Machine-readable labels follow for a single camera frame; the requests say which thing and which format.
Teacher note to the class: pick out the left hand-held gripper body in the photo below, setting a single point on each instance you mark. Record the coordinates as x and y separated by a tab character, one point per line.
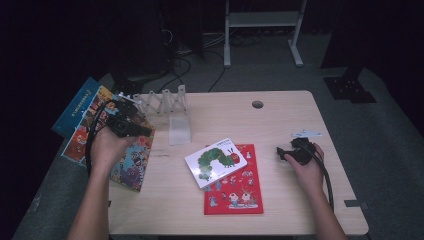
123	126

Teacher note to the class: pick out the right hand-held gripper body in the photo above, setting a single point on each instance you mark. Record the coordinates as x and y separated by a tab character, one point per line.
301	151

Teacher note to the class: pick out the colourful animal picture book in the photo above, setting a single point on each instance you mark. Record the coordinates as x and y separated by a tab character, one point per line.
133	163

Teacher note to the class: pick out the clear folding book rack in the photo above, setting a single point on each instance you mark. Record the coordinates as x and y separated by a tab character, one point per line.
178	130

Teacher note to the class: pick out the dark blue book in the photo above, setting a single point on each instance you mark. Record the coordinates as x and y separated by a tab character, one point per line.
78	106

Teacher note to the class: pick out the red picture book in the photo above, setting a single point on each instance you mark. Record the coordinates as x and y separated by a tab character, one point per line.
240	196

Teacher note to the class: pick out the white caterpillar picture book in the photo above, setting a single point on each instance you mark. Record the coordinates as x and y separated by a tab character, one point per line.
213	160

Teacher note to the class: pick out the person's right hand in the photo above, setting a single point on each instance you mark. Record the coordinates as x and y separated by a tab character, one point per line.
310	176

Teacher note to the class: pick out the person's left hand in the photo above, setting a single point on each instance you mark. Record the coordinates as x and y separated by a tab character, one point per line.
105	153

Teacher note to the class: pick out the dark equipment stand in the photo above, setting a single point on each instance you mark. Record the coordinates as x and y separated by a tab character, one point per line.
133	71

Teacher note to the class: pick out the dark stand base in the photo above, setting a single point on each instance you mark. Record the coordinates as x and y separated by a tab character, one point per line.
350	88

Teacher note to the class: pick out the white metal stand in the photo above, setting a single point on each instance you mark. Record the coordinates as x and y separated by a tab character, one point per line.
263	19

